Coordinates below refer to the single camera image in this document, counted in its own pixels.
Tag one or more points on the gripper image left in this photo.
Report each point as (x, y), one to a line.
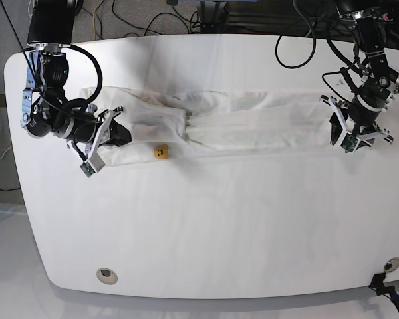
(92, 132)

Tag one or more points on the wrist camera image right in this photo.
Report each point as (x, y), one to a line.
(349, 143)

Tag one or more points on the white printed T-shirt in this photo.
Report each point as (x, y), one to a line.
(200, 124)

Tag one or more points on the table grommet hole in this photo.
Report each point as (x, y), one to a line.
(107, 276)
(391, 265)

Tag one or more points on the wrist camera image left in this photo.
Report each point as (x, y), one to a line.
(92, 165)

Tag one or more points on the black clamp with cable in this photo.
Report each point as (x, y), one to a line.
(378, 286)

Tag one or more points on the left table grommet hole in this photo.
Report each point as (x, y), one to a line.
(107, 276)

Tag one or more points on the right table grommet hole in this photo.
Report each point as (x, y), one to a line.
(391, 265)

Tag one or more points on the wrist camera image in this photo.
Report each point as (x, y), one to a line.
(92, 165)
(349, 143)

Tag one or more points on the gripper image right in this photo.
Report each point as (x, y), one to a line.
(357, 117)

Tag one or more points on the black aluminium frame stand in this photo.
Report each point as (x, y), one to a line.
(250, 17)

